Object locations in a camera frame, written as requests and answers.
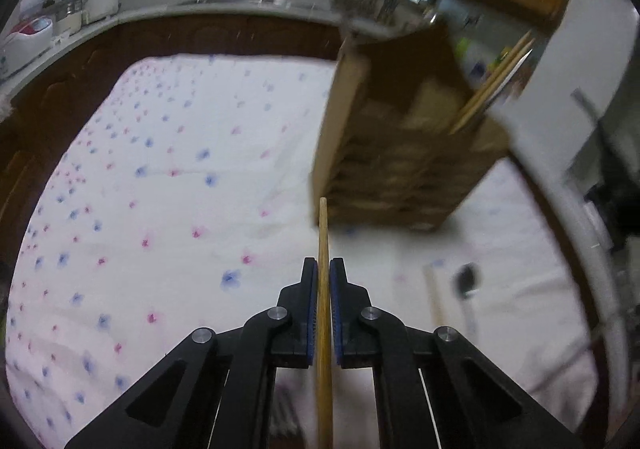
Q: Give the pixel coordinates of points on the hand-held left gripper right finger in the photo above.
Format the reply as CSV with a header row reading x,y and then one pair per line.
x,y
336,309

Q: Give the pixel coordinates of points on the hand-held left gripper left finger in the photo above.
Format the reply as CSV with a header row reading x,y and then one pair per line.
x,y
312,309

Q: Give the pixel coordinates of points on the wooden chopstick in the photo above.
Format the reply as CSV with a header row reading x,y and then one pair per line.
x,y
500,66
324,239
487,91

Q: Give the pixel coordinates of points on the black-headed utensil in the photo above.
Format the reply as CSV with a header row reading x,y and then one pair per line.
x,y
466,281

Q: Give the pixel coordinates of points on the wooden utensil holder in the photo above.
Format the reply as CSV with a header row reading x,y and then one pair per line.
x,y
400,154

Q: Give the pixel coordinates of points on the metal chopstick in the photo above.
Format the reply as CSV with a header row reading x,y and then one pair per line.
x,y
512,74

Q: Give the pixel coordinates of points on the floral white tablecloth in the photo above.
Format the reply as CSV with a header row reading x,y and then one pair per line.
x,y
175,179

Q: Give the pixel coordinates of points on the green plastic item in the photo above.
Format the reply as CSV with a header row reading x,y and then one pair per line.
x,y
463,49

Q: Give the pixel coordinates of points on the kitchen knife rack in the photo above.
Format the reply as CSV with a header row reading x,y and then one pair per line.
x,y
390,4

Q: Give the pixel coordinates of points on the white rice cooker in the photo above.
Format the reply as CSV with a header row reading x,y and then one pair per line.
x,y
25,49

